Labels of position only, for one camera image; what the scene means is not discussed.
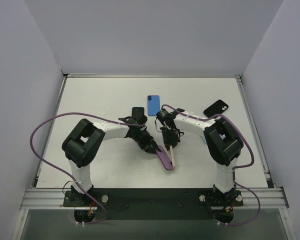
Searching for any purple phone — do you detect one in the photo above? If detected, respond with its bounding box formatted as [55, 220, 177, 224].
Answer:
[156, 145, 173, 171]

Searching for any black phone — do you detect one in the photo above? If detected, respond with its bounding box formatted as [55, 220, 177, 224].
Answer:
[131, 106, 147, 125]

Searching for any light blue cased phone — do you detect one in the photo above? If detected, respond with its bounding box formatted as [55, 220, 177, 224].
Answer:
[202, 136, 207, 144]

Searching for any black phone case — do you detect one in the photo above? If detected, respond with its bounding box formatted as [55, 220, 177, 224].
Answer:
[203, 99, 229, 118]

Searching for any beige cased phone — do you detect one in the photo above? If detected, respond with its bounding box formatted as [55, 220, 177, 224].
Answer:
[169, 145, 176, 171]

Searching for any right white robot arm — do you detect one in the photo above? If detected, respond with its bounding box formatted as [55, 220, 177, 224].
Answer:
[156, 108, 244, 194]

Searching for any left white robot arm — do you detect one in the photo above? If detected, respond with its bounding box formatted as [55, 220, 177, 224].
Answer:
[61, 115, 170, 206]

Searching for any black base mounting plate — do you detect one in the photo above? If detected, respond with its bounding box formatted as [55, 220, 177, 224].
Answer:
[62, 188, 243, 223]

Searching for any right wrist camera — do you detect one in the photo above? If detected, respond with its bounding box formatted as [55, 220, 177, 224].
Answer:
[156, 108, 170, 124]

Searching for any aluminium front rail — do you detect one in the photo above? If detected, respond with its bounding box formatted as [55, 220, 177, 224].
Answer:
[20, 187, 289, 210]

